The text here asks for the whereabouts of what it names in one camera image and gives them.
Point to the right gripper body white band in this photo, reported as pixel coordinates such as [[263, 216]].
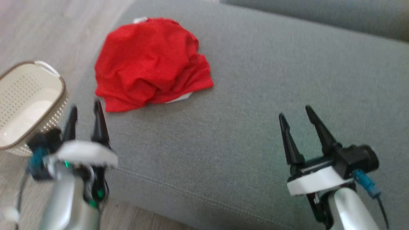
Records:
[[316, 183]]

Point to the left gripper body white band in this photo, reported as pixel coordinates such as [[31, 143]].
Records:
[[86, 153]]

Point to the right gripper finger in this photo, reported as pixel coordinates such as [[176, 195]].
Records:
[[321, 132], [290, 143]]

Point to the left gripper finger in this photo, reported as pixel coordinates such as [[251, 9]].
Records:
[[71, 124], [99, 124]]

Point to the red shorts white stripe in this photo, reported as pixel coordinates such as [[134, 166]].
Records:
[[140, 48]]

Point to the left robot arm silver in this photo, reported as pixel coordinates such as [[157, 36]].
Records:
[[68, 201]]

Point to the beige perforated laundry basket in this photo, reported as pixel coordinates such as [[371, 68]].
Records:
[[28, 105]]

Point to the large sofa backrest cushion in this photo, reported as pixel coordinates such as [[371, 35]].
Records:
[[335, 14]]

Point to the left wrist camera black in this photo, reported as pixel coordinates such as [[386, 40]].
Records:
[[44, 150]]

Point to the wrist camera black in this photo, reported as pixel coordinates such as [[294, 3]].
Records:
[[358, 158], [44, 150]]

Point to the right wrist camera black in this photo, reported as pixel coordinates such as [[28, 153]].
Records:
[[358, 158]]

